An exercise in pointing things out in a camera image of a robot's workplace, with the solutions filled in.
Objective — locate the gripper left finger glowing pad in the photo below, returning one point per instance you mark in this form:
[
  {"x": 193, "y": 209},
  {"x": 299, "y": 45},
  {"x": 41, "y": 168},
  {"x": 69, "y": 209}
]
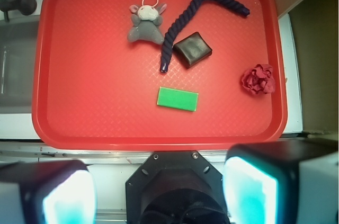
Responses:
[{"x": 47, "y": 192}]

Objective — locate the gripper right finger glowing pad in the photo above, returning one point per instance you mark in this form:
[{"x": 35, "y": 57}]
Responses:
[{"x": 288, "y": 181}]

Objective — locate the red plastic tray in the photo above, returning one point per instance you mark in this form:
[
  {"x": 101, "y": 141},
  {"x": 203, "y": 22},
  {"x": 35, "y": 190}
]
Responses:
[{"x": 94, "y": 90}]

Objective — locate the green rectangular block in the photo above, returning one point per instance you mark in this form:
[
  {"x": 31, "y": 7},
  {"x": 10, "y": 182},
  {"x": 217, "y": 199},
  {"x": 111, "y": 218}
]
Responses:
[{"x": 177, "y": 99}]

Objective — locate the black square pouch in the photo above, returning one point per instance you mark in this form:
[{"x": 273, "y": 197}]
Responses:
[{"x": 192, "y": 50}]

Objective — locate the brown cardboard panel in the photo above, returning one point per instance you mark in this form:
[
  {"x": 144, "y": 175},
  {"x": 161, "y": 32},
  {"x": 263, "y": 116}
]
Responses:
[{"x": 314, "y": 26}]

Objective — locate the grey plush mouse toy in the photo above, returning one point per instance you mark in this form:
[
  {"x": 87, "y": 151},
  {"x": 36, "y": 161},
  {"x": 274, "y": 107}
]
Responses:
[{"x": 146, "y": 20}]

